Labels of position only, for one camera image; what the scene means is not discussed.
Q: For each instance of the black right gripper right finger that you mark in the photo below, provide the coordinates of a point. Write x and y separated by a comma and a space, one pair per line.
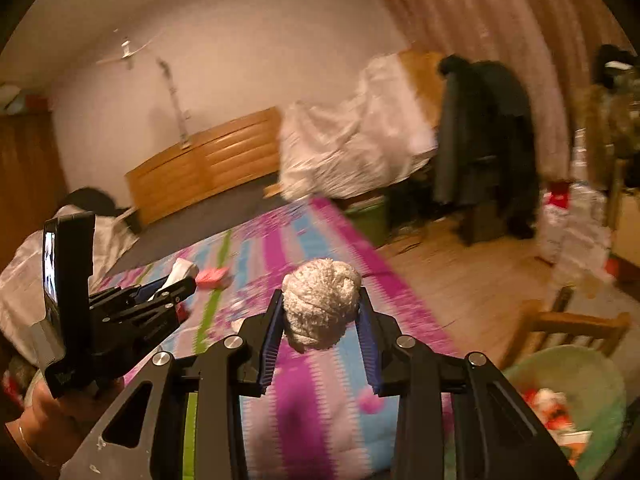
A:
457, 417

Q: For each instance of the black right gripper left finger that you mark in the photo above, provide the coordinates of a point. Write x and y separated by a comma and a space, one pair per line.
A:
172, 402

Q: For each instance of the white yarn ball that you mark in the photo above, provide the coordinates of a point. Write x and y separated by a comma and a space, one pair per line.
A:
320, 299

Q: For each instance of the green bagged trash bin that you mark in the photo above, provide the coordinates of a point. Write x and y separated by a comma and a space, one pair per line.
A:
594, 396

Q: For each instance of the left hand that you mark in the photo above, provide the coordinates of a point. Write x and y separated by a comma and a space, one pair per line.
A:
50, 431

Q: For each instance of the white satin cover left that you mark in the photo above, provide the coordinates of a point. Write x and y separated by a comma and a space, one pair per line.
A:
22, 285

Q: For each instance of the white satin cover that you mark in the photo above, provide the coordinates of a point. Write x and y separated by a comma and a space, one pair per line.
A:
380, 136
22, 285

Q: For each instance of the pink red small box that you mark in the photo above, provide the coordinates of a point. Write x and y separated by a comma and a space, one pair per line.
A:
214, 278

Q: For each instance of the phone on left gripper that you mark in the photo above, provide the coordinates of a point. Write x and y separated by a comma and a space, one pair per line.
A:
67, 265

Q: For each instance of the colourful floral striped bedspread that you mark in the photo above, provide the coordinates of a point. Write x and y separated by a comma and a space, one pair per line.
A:
319, 418

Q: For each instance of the wooden chair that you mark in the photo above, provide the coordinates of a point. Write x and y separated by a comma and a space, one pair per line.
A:
602, 334

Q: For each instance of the dark wooden wardrobe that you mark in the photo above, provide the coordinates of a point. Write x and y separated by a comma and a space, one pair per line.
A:
33, 182

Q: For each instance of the small green bucket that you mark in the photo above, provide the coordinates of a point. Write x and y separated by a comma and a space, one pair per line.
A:
370, 218

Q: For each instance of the stacked white packages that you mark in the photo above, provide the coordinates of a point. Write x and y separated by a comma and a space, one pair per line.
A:
571, 231

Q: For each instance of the wooden slatted headboard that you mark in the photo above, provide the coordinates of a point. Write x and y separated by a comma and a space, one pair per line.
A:
215, 160

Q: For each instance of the white satin cover right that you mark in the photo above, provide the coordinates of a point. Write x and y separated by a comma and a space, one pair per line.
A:
380, 136

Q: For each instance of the dark jacket on chair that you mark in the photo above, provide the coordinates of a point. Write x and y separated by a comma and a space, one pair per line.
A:
485, 164

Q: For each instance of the pink patterned curtain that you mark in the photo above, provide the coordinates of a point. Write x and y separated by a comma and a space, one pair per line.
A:
549, 44

